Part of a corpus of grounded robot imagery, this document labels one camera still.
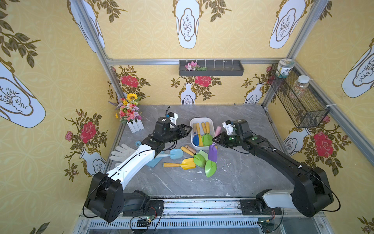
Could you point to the black wire basket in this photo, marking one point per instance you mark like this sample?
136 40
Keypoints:
307 109

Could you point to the blue small trowel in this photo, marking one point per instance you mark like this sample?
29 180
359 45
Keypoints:
195 139

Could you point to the jar with white lid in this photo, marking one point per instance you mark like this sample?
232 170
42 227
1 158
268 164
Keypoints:
299 86

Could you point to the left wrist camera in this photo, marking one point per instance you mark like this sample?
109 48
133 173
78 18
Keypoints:
173 117

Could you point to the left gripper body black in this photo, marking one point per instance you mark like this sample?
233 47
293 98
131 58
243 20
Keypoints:
175 131

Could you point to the pink flowers on shelf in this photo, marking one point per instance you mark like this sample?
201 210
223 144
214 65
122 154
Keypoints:
194 66

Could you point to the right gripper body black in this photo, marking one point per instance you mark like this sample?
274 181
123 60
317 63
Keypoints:
229 139

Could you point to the purple shovel pink handle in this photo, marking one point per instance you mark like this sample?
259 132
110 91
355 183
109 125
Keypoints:
213 150

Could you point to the dark wall shelf tray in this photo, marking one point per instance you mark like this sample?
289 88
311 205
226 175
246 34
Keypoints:
215 67

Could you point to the green trowel yellow handle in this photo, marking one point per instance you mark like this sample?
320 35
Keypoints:
205 136

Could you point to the white work glove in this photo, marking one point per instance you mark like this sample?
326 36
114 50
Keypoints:
123 153

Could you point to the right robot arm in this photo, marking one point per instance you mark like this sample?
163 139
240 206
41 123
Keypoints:
311 193

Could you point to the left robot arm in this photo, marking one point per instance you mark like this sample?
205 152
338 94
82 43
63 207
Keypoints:
106 198

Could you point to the flower pot white fence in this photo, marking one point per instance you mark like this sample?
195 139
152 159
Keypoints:
128 112

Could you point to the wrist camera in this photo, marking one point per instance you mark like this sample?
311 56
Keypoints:
173 117
229 127

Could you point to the green wide shovel yellow handle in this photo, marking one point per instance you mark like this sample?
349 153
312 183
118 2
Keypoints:
198 159

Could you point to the yellow scoop shovel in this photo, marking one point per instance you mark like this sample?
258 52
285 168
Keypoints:
186 164

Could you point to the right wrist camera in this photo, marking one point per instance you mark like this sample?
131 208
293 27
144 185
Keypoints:
229 127

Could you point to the light green shovel wooden handle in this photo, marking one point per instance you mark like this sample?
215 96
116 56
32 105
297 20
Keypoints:
204 154

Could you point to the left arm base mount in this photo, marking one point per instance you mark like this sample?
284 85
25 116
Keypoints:
138 203

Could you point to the light blue dustpan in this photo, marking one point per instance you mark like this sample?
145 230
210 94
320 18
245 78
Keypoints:
152 163

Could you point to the white storage box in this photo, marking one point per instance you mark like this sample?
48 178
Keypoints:
200 127

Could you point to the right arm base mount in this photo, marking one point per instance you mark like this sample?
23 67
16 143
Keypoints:
257 206

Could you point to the green pointed trowel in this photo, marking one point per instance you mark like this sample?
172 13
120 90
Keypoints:
210 168

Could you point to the jar with patterned lid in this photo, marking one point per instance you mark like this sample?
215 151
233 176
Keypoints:
285 65

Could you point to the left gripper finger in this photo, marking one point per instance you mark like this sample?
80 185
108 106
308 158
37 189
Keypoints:
182 128
180 134

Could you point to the light blue small shovel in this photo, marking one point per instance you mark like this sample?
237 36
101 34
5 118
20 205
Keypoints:
174 154

